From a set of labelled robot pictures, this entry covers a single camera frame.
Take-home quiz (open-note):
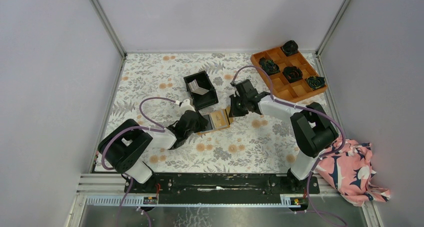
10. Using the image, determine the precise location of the rolled green tie right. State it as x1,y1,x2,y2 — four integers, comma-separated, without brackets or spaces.
305,76,326,91

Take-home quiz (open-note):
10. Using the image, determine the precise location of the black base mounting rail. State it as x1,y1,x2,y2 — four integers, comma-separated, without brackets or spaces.
124,172,320,205

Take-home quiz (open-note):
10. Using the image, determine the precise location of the rolled dark tie top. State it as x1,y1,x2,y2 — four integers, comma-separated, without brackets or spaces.
281,40,299,57

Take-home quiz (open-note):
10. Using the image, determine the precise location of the pink patterned cloth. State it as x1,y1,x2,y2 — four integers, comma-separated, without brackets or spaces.
314,139,391,207

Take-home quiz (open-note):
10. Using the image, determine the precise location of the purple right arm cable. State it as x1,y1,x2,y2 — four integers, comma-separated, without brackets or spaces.
230,65,349,226

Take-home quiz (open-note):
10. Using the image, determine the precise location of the black plastic card box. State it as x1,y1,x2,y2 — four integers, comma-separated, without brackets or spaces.
183,70,219,110

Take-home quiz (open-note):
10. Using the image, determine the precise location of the rolled green tie left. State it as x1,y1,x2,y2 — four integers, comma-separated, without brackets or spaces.
258,57,281,76

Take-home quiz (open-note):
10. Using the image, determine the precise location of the rolled dark tie centre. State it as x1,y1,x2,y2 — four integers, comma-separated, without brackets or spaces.
282,66,303,84

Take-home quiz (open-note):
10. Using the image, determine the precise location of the rolled dark tie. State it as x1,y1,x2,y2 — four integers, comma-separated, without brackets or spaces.
282,66,303,84
281,40,299,57

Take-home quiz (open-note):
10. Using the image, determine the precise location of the gold credit card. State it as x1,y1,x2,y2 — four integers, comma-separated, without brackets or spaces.
209,109,230,130

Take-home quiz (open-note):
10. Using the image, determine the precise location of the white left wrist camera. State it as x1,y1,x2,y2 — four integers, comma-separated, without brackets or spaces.
175,98,196,114

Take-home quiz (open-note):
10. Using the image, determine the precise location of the floral patterned table mat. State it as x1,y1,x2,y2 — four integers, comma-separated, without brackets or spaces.
105,53,300,173

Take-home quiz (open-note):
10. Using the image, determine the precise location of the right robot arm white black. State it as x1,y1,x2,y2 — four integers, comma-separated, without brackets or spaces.
228,79,341,193

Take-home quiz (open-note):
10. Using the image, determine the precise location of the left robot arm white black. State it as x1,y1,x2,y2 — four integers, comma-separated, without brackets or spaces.
97,110,211,193

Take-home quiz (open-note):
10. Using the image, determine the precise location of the rolled green tie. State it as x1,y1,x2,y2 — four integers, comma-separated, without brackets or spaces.
305,76,326,91
258,57,281,76

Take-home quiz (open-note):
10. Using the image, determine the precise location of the yellow leather card holder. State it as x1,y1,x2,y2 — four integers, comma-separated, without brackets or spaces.
196,106,234,136

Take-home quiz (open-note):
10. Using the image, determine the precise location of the stack of credit cards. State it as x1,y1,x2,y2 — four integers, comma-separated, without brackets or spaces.
188,79,210,96

